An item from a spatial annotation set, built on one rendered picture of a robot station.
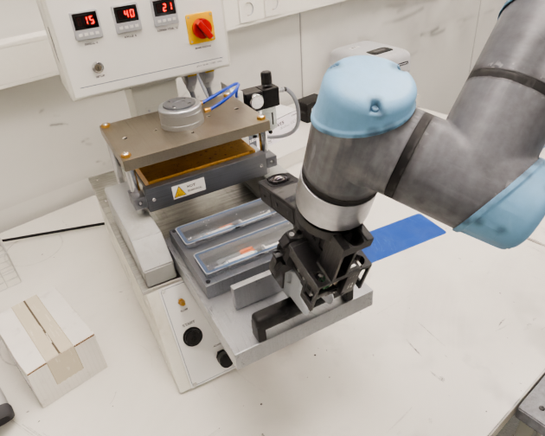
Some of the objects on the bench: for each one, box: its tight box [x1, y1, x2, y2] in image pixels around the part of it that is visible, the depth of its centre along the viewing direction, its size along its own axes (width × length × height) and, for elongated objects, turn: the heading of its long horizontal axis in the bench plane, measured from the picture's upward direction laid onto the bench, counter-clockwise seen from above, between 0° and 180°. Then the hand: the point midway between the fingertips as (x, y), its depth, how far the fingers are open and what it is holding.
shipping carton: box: [0, 286, 107, 408], centre depth 88 cm, size 19×13×9 cm
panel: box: [157, 280, 235, 389], centre depth 85 cm, size 2×30×19 cm, turn 125°
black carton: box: [298, 93, 318, 124], centre depth 164 cm, size 6×9×7 cm
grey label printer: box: [329, 41, 411, 74], centre depth 176 cm, size 25×20×17 cm
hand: (294, 287), depth 65 cm, fingers closed, pressing on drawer
